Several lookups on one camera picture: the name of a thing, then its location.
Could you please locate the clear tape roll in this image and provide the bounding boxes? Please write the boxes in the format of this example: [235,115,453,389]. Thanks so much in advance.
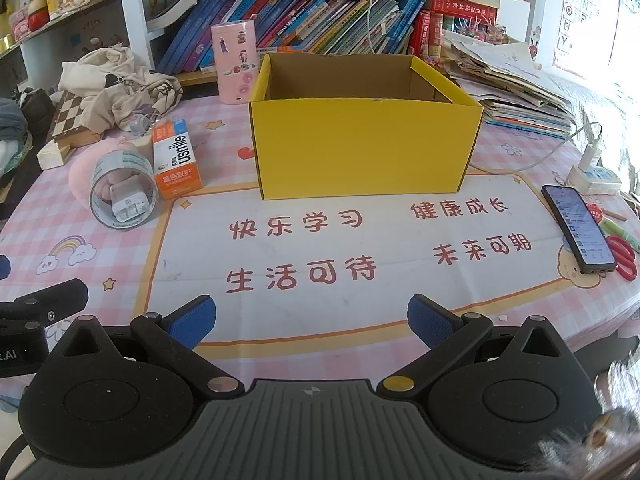
[89,150,160,231]

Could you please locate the white hanging cable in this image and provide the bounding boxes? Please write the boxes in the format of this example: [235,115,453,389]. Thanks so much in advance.
[366,0,383,56]

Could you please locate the pink checked desk mat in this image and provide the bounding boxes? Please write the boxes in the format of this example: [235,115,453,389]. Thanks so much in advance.
[0,95,640,396]

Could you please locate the alphabet wall poster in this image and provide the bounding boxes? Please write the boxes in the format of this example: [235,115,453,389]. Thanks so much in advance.
[552,0,622,73]

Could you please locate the white wooden bookshelf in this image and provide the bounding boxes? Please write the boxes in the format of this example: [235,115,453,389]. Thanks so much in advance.
[117,0,536,88]

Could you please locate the beige printed hoodie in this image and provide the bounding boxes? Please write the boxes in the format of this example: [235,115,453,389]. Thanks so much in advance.
[59,46,183,133]

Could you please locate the orange white toothpaste box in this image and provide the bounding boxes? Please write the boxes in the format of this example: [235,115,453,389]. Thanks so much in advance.
[152,119,205,192]

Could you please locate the white rectangular block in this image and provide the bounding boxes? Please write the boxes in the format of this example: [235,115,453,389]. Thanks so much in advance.
[109,180,151,222]

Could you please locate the row of colourful books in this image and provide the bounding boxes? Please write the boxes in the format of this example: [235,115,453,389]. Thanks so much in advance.
[155,0,501,73]

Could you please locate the white charger cable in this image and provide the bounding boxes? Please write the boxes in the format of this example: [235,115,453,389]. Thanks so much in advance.
[467,122,601,173]

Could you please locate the black smartphone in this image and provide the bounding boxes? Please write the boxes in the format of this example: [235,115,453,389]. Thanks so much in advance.
[541,185,617,275]

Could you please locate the white folded paper block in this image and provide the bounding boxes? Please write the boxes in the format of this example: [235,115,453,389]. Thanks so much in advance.
[37,140,71,171]

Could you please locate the pink sticker-covered canister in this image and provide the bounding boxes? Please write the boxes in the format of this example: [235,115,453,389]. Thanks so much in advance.
[211,20,260,106]

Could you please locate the grey folded cloth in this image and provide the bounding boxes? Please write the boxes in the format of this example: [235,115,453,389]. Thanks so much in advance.
[0,97,28,142]

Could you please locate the white charger plug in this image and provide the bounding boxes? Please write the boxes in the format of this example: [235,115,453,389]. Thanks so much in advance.
[579,142,606,173]

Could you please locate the red scissors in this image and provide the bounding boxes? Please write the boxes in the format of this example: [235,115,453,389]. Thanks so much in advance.
[602,232,639,281]

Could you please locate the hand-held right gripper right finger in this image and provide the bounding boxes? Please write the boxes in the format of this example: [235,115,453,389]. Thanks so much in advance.
[376,294,571,406]

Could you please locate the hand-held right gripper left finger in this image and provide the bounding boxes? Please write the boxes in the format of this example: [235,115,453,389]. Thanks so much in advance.
[47,296,246,406]

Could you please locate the thick white-paged book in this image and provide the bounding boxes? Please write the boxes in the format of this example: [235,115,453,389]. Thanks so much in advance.
[147,0,213,31]

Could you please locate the green pen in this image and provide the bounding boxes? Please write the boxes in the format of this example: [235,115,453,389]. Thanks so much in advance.
[597,217,640,254]

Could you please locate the white power strip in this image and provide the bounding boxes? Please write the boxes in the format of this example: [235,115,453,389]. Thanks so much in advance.
[567,165,623,195]

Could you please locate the yellow cardboard box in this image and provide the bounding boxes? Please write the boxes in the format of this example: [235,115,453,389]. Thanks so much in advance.
[248,52,485,201]

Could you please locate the wooden chessboard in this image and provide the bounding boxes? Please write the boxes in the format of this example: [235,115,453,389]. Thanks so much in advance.
[52,90,121,148]

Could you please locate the stack of papers and booklets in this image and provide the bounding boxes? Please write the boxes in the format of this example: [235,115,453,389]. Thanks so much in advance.
[440,35,577,139]

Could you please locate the dark bag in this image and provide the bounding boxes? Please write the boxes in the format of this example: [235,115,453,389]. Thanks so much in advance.
[20,87,57,136]

